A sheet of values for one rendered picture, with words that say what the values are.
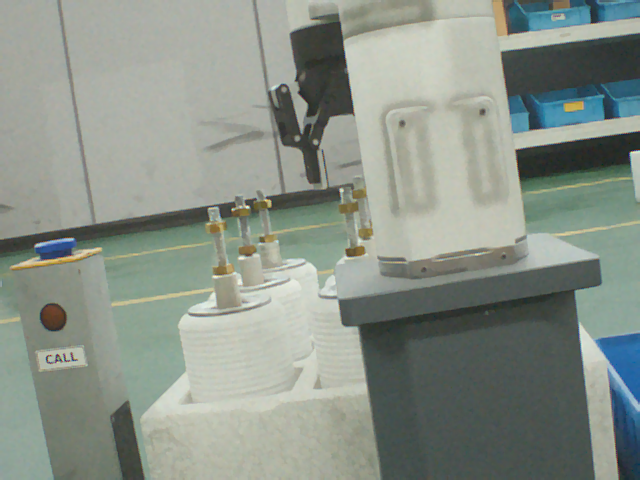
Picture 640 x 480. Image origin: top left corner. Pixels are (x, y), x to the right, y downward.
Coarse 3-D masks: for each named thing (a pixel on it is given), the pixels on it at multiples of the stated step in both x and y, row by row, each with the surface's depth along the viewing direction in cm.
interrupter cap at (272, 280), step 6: (264, 276) 103; (270, 276) 103; (276, 276) 102; (282, 276) 101; (288, 276) 100; (240, 282) 102; (270, 282) 98; (276, 282) 97; (282, 282) 98; (240, 288) 97; (246, 288) 96; (252, 288) 96; (258, 288) 96; (264, 288) 96
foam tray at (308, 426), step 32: (320, 384) 89; (608, 384) 78; (160, 416) 82; (192, 416) 82; (224, 416) 82; (256, 416) 81; (288, 416) 81; (320, 416) 81; (352, 416) 80; (608, 416) 78; (160, 448) 82; (192, 448) 82; (224, 448) 82; (256, 448) 82; (288, 448) 81; (320, 448) 81; (352, 448) 81; (608, 448) 78
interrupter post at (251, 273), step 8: (240, 256) 100; (256, 256) 99; (240, 264) 99; (248, 264) 99; (256, 264) 99; (240, 272) 99; (248, 272) 99; (256, 272) 99; (248, 280) 99; (256, 280) 99
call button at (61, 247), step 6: (54, 240) 94; (60, 240) 93; (66, 240) 93; (72, 240) 94; (36, 246) 93; (42, 246) 92; (48, 246) 92; (54, 246) 92; (60, 246) 92; (66, 246) 93; (72, 246) 93; (36, 252) 93; (42, 252) 92; (48, 252) 92; (54, 252) 92; (60, 252) 93; (66, 252) 93; (72, 252) 94; (42, 258) 93; (48, 258) 93
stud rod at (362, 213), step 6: (354, 180) 97; (360, 180) 97; (354, 186) 97; (360, 186) 97; (360, 198) 97; (360, 204) 97; (366, 204) 97; (360, 210) 97; (366, 210) 98; (360, 216) 98; (366, 216) 98; (360, 222) 98; (366, 222) 97; (360, 228) 98
